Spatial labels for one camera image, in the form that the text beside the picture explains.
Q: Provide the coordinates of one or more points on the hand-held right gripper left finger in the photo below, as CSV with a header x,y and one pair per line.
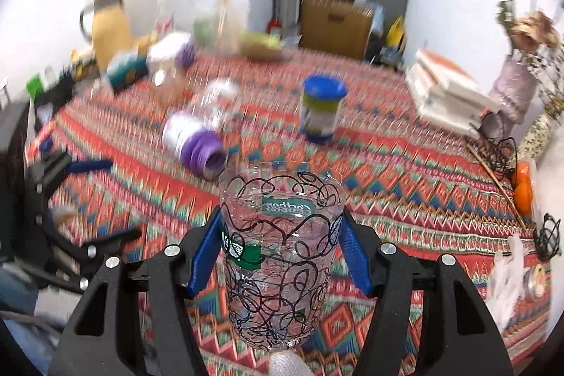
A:
x,y
203,259

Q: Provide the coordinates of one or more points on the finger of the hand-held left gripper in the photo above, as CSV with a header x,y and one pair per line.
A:
x,y
90,166
94,248

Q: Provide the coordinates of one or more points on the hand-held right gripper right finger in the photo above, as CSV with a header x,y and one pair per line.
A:
x,y
355,259

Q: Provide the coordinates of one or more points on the clear cup with black swirls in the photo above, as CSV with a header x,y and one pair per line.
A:
x,y
277,252

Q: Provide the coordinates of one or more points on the blue lidded cup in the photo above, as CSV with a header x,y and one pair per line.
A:
x,y
323,107

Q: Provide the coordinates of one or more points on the patterned red tablecloth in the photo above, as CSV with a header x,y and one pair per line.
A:
x,y
396,191

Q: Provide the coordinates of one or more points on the person's blue trouser leg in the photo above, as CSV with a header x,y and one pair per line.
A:
x,y
20,305

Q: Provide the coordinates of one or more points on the green box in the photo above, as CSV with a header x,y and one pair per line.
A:
x,y
35,86

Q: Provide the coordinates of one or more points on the teal tissue box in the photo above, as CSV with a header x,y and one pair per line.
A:
x,y
127,70

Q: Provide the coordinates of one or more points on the clear bottle with purple cap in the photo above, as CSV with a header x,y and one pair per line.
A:
x,y
194,138
169,54

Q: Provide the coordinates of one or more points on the yellow pitcher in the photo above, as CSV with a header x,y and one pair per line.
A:
x,y
110,28

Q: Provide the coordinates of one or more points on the white plastic bag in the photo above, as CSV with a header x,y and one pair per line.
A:
x,y
506,288

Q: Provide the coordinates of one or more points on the wooden stick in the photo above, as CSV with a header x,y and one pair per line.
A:
x,y
493,177

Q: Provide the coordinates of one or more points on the clear plastic bottle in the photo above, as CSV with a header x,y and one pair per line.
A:
x,y
165,19

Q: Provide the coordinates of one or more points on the clear jar with green contents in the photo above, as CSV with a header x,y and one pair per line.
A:
x,y
205,32

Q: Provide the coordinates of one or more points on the orange fruit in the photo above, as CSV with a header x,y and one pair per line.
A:
x,y
523,191

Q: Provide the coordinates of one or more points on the stack of white books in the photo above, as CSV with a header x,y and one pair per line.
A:
x,y
445,89

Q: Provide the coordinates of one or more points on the green bowl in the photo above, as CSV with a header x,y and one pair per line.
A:
x,y
262,44

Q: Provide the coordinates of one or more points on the floral patterned vase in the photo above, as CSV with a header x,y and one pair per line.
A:
x,y
535,138

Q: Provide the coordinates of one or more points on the yellow bag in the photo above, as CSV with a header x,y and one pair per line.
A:
x,y
396,33

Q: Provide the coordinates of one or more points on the pink vase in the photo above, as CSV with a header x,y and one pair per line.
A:
x,y
513,89

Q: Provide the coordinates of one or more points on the cardboard box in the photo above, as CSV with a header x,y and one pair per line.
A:
x,y
335,28

